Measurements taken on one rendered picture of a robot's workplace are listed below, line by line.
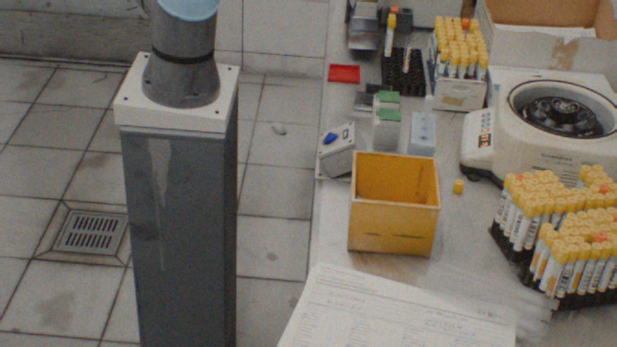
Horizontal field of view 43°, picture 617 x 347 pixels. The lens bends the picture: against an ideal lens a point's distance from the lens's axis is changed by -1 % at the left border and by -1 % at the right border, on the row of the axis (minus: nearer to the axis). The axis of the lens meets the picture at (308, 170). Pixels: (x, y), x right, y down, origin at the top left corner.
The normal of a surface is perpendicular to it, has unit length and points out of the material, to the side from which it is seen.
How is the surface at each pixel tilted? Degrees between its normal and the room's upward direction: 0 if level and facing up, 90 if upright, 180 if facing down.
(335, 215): 0
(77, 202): 0
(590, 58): 92
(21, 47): 90
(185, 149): 90
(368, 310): 0
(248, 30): 90
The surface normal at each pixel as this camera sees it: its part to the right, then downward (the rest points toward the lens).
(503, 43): -0.11, 0.59
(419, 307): 0.07, -0.81
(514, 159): -0.62, 0.43
